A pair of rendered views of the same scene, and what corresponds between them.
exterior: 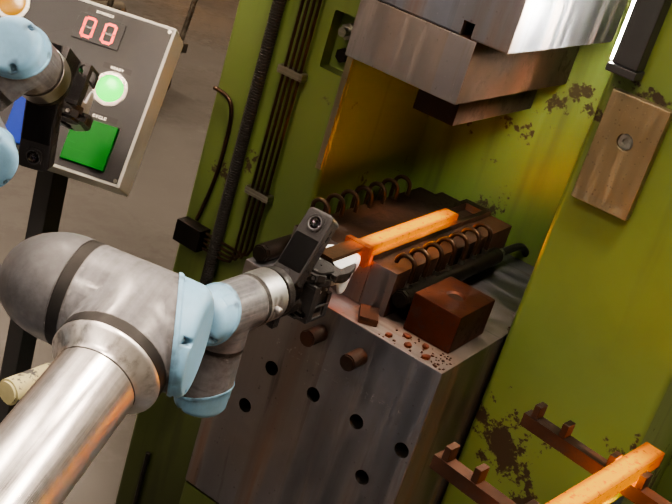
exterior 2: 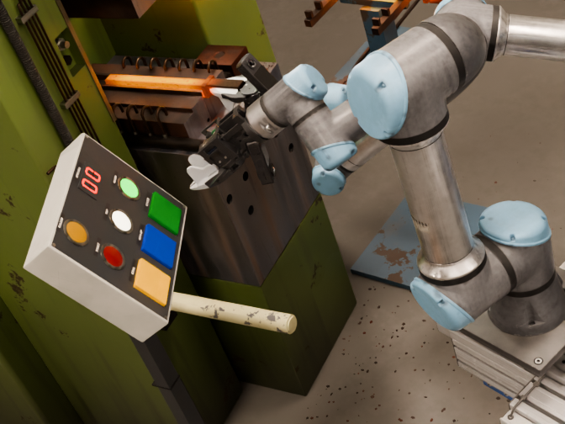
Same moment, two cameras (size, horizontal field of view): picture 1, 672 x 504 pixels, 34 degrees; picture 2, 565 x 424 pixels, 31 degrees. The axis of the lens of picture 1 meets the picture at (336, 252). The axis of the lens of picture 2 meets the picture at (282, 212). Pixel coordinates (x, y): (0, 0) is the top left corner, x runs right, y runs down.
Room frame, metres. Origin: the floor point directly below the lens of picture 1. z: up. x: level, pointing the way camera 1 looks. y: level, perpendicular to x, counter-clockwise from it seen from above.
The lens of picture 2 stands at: (1.06, 2.01, 2.24)
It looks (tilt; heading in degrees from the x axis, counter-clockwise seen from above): 39 degrees down; 283
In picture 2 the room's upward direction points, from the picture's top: 20 degrees counter-clockwise
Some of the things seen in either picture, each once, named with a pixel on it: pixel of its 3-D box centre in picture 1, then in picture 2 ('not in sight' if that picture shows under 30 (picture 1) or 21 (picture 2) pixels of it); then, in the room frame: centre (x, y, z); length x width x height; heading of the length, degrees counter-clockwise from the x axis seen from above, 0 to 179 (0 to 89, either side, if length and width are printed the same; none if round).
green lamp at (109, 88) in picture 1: (109, 88); (129, 188); (1.69, 0.43, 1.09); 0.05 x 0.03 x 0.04; 62
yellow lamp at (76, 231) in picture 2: (12, 2); (76, 232); (1.75, 0.63, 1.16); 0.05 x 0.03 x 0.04; 62
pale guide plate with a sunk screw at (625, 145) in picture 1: (621, 154); not in sight; (1.56, -0.35, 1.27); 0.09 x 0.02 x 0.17; 62
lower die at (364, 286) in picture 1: (405, 240); (139, 100); (1.78, -0.11, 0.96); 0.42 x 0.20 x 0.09; 152
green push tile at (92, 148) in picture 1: (90, 143); (164, 214); (1.65, 0.43, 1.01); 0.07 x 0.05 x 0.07; 87
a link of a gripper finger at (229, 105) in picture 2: not in sight; (226, 99); (1.54, 0.01, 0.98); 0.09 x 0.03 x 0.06; 155
